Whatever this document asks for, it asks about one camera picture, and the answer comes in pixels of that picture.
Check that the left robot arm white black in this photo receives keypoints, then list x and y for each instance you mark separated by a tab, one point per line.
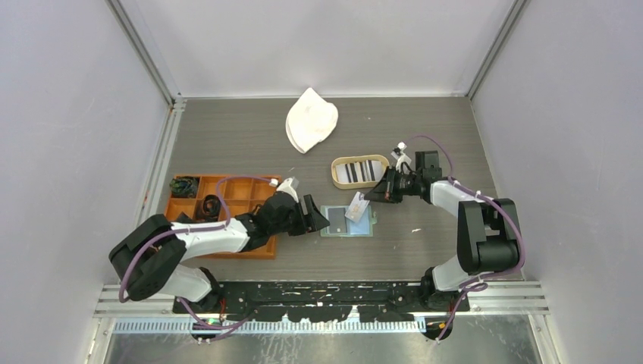
149	260

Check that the orange compartment organizer tray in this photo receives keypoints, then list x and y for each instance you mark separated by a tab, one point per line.
241	195

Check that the white folded cloth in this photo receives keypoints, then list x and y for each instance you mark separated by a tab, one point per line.
310	121

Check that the silver credit card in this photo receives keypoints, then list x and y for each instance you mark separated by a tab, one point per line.
343	174

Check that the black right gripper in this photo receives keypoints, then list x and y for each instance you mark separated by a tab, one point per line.
386	189

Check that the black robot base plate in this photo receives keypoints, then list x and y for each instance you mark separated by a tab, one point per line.
325	301

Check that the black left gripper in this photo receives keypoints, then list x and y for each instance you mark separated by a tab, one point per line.
312	222

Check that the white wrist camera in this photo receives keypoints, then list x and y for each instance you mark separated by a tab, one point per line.
289	187
403	161

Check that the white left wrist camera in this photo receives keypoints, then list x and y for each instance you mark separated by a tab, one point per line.
289	187

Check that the green card holder wallet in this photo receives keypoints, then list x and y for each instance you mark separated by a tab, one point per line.
365	228

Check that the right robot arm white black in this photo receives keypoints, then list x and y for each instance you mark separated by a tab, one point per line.
486	240

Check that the grey credit card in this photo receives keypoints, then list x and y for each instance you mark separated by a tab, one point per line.
337	219

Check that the white patterned credit card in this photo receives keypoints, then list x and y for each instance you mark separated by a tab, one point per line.
357	208

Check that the aluminium frame rail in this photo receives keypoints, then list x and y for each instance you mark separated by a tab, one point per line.
504	298

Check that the beige oval card tray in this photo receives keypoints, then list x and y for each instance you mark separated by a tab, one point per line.
366	171

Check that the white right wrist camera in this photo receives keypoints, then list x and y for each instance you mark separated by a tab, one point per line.
403	161

